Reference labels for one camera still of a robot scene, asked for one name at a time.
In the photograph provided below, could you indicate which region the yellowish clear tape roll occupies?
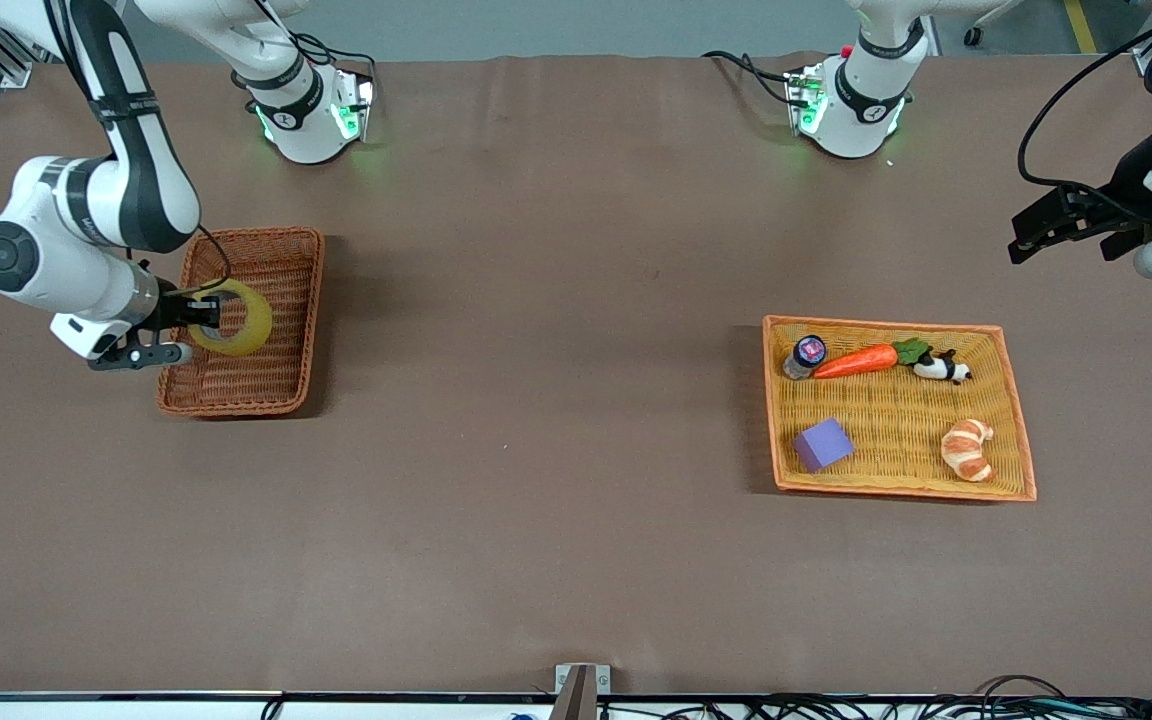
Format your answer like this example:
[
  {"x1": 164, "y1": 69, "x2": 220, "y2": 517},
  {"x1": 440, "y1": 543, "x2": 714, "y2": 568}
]
[{"x1": 186, "y1": 279, "x2": 274, "y2": 357}]

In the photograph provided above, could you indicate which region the brown wicker basket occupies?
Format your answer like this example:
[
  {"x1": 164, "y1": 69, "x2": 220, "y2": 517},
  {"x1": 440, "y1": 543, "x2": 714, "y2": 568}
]
[{"x1": 156, "y1": 226, "x2": 327, "y2": 419}]

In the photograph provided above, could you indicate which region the orange wicker basket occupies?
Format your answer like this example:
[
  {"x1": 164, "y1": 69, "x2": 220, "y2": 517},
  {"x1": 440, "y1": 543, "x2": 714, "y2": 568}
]
[{"x1": 762, "y1": 315, "x2": 1038, "y2": 503}]

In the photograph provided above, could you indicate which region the black white panda toy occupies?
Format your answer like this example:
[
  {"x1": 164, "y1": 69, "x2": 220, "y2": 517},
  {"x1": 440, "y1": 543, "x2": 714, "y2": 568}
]
[{"x1": 913, "y1": 349, "x2": 974, "y2": 386}]

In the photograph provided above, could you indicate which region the white chair leg with caster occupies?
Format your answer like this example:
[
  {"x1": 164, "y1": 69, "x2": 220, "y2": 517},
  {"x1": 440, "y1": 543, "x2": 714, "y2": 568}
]
[{"x1": 963, "y1": 0, "x2": 1027, "y2": 48}]

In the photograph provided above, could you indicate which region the orange toy carrot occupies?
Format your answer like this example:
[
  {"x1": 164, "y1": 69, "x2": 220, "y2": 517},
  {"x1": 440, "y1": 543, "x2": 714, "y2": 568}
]
[{"x1": 813, "y1": 338, "x2": 934, "y2": 380}]

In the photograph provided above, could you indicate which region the toy croissant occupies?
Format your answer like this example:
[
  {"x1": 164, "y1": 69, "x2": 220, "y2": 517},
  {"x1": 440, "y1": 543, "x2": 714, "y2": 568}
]
[{"x1": 940, "y1": 418, "x2": 995, "y2": 484}]

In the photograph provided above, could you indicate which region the small bottle purple cap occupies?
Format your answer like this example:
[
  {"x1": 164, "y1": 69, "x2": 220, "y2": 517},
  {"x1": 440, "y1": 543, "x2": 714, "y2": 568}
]
[{"x1": 783, "y1": 335, "x2": 828, "y2": 382}]

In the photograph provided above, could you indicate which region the purple cube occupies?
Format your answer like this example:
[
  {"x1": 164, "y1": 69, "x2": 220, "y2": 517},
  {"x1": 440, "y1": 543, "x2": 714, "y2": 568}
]
[{"x1": 794, "y1": 417, "x2": 856, "y2": 473}]

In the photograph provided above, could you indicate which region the black right arm base cable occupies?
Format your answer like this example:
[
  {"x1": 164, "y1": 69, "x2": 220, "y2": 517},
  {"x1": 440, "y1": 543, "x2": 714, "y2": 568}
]
[{"x1": 254, "y1": 0, "x2": 378, "y2": 83}]

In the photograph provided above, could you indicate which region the black arm base cable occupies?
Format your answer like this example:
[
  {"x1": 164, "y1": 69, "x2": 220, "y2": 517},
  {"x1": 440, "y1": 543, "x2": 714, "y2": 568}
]
[
  {"x1": 702, "y1": 50, "x2": 799, "y2": 109},
  {"x1": 254, "y1": 0, "x2": 378, "y2": 83}
]

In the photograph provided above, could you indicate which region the black left arm base cable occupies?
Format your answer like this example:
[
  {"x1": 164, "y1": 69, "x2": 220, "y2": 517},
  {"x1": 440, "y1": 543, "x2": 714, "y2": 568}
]
[{"x1": 702, "y1": 50, "x2": 799, "y2": 109}]

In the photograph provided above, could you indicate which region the white table edge rail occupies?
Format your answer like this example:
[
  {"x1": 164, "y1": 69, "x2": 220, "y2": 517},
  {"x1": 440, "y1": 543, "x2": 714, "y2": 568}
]
[{"x1": 0, "y1": 690, "x2": 1152, "y2": 720}]

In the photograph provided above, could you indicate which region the black cable bundle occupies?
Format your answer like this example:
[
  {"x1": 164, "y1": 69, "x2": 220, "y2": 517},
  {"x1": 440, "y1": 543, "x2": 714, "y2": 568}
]
[{"x1": 596, "y1": 675, "x2": 1152, "y2": 720}]

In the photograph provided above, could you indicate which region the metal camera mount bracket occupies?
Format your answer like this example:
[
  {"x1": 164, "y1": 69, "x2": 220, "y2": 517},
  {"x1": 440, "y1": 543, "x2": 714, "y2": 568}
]
[{"x1": 554, "y1": 663, "x2": 612, "y2": 720}]

